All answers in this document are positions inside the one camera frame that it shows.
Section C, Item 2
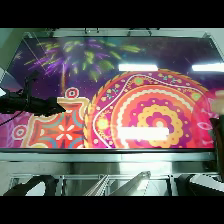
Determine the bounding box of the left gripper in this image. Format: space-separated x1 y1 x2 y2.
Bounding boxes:
35 96 67 117

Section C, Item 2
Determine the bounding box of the black cable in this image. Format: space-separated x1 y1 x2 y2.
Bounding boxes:
0 111 25 128

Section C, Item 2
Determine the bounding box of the silver frame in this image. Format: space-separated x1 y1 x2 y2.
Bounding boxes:
0 151 224 197

